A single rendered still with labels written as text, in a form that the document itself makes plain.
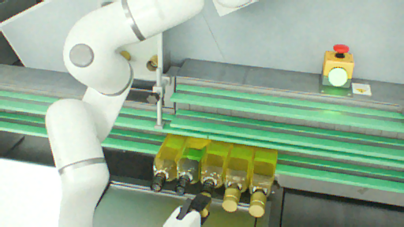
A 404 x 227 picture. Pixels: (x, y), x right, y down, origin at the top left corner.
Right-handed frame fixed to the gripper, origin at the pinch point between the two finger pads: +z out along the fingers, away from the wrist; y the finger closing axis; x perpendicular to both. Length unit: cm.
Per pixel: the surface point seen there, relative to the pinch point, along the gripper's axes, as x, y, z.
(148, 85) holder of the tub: 34.7, 6.1, 33.1
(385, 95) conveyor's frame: -29, 16, 44
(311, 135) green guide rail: -14.8, 6.0, 31.2
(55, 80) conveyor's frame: 61, 6, 23
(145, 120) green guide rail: 26.8, 3.8, 19.5
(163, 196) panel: 16.7, -12.8, 12.0
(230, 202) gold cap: -5.3, 0.9, 4.0
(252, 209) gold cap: -10.0, 0.3, 5.3
